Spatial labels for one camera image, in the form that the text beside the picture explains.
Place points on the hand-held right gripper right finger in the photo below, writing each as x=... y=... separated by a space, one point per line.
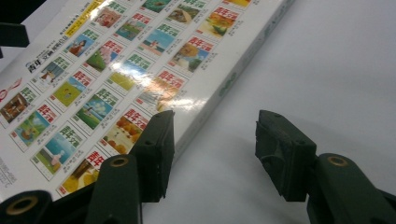
x=286 y=155

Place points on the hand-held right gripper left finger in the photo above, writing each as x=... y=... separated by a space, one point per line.
x=154 y=155

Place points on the white book with picture grid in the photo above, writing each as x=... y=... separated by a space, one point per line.
x=93 y=77

